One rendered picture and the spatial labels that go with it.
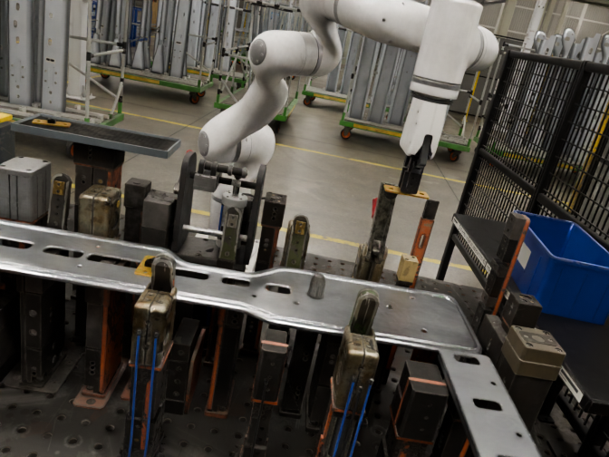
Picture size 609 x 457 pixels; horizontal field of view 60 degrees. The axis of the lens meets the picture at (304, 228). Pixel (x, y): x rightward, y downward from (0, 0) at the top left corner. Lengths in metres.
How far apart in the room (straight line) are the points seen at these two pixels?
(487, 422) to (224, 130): 0.99
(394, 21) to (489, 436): 0.72
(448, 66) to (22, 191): 0.90
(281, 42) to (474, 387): 0.81
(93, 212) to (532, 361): 0.92
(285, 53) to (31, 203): 0.65
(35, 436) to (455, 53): 1.02
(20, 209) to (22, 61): 4.31
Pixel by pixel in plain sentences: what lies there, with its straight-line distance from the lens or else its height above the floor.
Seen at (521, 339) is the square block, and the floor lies 1.06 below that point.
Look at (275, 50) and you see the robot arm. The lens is 1.23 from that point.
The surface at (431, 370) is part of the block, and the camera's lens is 1.00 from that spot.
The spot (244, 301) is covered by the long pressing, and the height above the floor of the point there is 1.00.
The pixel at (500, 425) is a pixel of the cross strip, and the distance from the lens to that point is 0.90.
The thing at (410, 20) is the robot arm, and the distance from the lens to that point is 1.06.
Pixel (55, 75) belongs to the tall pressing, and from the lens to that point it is 5.44.
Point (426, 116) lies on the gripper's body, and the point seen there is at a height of 1.40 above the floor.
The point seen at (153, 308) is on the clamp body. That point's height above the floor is 1.04.
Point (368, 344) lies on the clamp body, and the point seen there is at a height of 1.04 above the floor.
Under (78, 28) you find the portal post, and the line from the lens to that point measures 7.65.
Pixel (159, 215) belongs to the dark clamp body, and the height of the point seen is 1.05.
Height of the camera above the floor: 1.51
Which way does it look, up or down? 21 degrees down
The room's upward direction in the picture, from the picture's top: 11 degrees clockwise
